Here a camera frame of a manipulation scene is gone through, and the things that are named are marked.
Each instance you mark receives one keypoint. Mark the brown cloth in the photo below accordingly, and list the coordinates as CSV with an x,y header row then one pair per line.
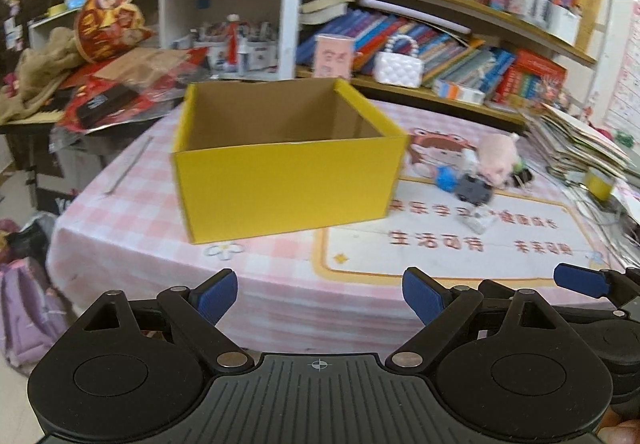
x,y
42,69

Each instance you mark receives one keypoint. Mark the pink printed tube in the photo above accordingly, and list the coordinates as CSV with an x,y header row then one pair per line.
x,y
332,56

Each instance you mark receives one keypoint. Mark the alphabet wall poster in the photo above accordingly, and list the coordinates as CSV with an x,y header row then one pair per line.
x,y
625,74

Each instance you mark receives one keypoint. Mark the pink printed table mat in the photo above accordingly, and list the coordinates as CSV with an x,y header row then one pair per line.
x,y
150,204

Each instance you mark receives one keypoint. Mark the flat red plastic packaging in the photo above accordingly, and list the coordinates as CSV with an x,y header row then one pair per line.
x,y
150,101

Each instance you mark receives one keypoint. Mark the red boxed book set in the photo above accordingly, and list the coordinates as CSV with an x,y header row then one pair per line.
x,y
530,76

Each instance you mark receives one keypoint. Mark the white stationery holder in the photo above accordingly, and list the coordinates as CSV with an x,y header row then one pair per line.
x,y
560,24

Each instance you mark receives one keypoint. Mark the dark grey toy car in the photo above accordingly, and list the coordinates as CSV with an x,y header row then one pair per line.
x,y
472,189

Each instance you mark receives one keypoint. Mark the stack of papers and booklets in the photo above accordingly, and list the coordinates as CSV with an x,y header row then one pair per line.
x,y
575,139

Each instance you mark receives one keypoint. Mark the thick book with cream pages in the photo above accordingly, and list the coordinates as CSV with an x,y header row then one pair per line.
x,y
325,9

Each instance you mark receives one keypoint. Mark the wooden bookshelf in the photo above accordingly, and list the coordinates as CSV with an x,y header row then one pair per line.
x,y
589,19

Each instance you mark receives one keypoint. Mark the person's right hand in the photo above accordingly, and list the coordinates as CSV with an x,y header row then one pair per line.
x,y
622,434

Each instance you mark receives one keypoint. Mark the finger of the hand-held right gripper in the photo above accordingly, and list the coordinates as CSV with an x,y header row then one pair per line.
x,y
580,279
492,288

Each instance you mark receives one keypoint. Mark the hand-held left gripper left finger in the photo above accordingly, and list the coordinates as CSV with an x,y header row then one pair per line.
x,y
220,296

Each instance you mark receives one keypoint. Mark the white pen organizer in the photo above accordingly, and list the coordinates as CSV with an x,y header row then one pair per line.
x,y
260,55

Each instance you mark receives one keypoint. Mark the purple backpack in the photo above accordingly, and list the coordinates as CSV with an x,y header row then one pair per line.
x,y
27,309

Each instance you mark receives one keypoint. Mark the large red snack bag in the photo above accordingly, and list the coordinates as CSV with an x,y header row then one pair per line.
x,y
110,9

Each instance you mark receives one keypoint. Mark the thin metal rod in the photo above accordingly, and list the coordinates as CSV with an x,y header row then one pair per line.
x,y
127,168

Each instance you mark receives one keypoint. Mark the black flat box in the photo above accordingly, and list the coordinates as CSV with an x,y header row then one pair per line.
x,y
105,105

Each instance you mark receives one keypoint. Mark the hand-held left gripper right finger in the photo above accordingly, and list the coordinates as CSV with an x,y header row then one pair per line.
x,y
422,296

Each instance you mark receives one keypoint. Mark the white paper roll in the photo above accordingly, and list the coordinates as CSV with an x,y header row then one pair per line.
x,y
415,13

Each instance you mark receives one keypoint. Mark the red and white tassel figure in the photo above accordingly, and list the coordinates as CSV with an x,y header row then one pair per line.
x,y
233,44

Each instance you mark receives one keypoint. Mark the black binder clip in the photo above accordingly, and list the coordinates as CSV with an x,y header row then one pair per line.
x,y
521,175

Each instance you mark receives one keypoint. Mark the white charger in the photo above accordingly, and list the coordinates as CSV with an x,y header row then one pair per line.
x,y
477,220

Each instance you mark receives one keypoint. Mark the yellow tape roll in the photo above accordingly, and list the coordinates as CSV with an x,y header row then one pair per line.
x,y
599,185

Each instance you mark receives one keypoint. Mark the brown cardboard sheet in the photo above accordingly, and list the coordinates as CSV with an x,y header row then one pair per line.
x,y
145,63

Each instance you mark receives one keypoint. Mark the pink plush pig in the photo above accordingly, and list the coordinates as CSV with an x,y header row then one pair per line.
x,y
495,156

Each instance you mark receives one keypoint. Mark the yellow cardboard box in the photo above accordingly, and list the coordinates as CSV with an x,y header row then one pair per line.
x,y
285,189

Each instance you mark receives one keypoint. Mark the blue plastic pouch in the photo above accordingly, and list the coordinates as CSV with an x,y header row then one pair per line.
x,y
446,179

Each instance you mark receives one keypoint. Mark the orange and blue carton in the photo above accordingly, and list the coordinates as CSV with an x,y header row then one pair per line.
x,y
457,91

